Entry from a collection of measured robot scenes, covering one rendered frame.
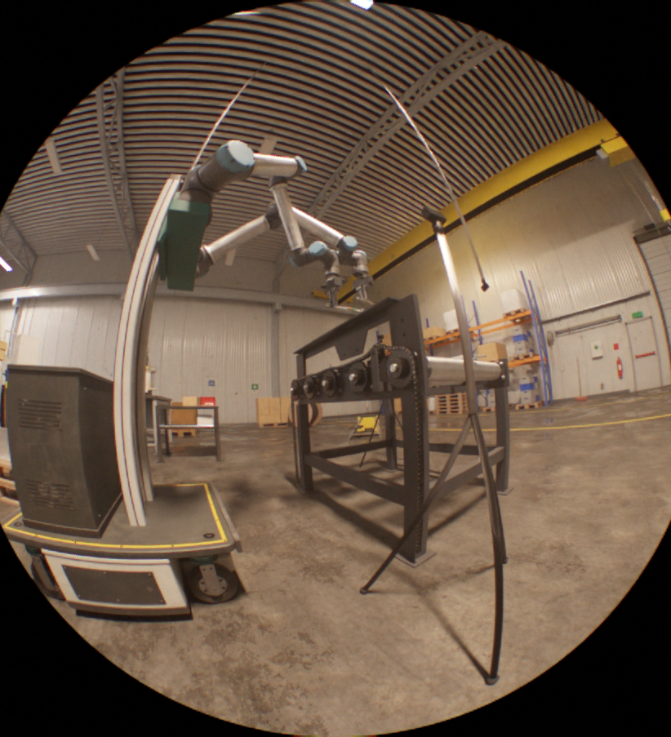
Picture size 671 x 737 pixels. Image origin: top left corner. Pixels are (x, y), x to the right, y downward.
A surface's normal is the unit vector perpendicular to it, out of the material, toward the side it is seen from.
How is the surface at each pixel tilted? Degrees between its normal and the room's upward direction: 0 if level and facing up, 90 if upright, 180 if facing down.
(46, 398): 90
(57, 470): 90
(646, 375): 90
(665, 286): 90
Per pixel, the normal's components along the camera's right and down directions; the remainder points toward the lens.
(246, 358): 0.49, -0.15
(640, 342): -0.87, -0.02
